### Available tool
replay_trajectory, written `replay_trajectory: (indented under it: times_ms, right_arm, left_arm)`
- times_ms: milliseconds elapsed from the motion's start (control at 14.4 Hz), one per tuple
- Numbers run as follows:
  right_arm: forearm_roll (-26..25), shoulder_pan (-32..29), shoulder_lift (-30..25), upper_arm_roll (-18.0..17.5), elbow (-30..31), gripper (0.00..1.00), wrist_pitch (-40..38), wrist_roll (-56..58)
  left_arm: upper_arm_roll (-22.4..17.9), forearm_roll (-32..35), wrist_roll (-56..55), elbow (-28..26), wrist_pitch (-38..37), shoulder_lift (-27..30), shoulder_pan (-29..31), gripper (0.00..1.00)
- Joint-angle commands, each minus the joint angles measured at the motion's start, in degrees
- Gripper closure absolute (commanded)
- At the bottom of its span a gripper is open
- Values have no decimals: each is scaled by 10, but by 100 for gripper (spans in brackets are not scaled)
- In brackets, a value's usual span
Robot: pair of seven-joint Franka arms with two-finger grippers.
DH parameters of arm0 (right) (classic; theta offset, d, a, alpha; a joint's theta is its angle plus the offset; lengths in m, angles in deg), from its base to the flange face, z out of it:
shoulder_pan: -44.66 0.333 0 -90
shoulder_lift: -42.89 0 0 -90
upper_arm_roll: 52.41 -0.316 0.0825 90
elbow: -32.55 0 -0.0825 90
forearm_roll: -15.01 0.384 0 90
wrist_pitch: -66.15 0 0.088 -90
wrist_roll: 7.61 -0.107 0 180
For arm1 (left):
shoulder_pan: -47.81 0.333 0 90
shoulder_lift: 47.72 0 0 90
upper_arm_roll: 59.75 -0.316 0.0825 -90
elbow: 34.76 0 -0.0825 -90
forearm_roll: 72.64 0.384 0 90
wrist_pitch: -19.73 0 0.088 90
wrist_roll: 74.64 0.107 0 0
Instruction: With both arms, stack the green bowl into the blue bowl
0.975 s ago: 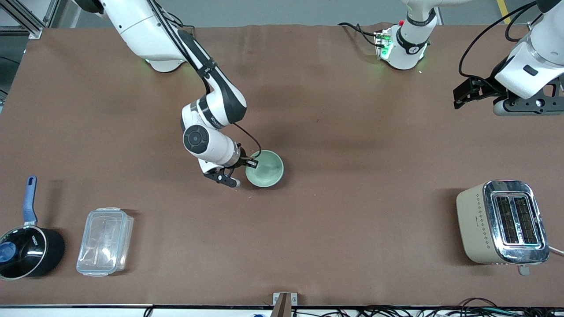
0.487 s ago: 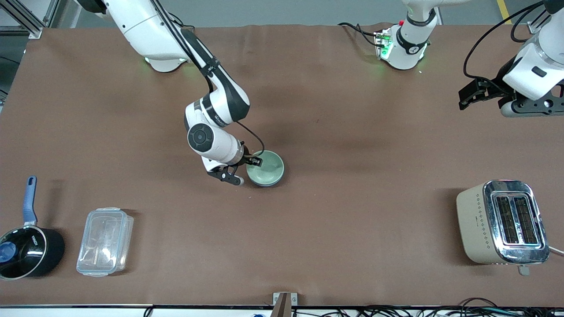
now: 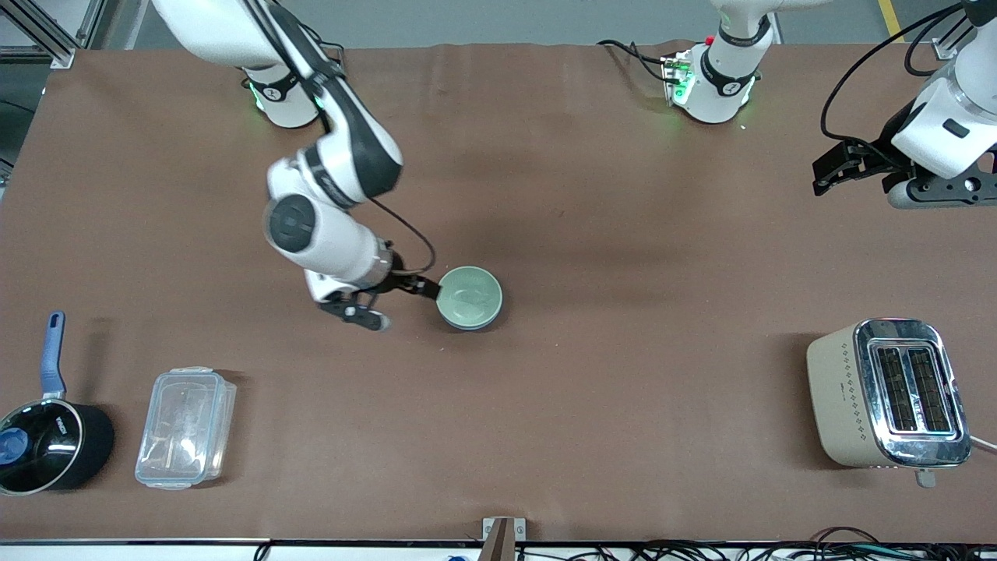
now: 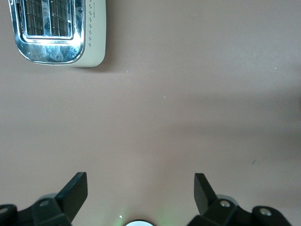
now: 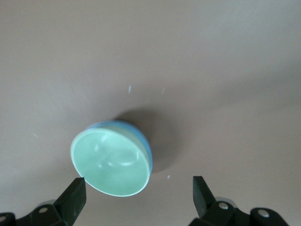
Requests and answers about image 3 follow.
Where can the aluminium frame profile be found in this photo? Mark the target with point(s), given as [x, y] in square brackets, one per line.
[51, 35]
[946, 48]

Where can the green ceramic bowl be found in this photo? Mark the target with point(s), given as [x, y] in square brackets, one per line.
[470, 296]

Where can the clear plastic food container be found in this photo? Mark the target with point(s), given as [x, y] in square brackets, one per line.
[185, 427]

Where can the glass lid with blue knob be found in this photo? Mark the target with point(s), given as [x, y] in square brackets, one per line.
[35, 448]

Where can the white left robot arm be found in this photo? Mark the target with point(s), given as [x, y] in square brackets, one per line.
[720, 86]

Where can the blue ceramic bowl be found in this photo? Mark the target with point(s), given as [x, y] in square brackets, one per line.
[471, 328]

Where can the metal table edge bracket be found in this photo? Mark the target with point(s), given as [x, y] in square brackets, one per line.
[489, 530]

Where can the brown table mat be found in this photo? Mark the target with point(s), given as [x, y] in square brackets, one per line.
[623, 312]

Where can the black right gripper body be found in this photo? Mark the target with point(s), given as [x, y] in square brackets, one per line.
[404, 283]

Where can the beige chrome two-slot toaster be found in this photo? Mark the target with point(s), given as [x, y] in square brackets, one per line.
[880, 393]

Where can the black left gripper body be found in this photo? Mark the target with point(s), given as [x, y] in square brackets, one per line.
[878, 149]

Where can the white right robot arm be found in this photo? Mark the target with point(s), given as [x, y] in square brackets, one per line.
[327, 234]

